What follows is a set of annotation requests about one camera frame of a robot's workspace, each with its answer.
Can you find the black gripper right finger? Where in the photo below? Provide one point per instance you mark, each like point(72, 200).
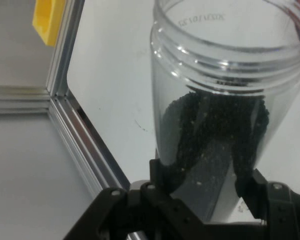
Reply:
point(277, 205)

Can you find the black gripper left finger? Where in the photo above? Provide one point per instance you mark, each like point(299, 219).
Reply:
point(164, 207)

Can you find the black seeds pile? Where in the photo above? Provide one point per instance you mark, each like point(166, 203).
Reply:
point(220, 117)

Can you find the clear plastic jar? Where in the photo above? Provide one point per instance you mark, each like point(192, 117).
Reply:
point(164, 87)

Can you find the yellow plastic box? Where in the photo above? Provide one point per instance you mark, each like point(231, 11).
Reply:
point(48, 22)

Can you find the long aluminium frame rail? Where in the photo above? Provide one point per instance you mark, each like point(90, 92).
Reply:
point(89, 145)

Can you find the aluminium frame post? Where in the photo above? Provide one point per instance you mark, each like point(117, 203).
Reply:
point(19, 100)

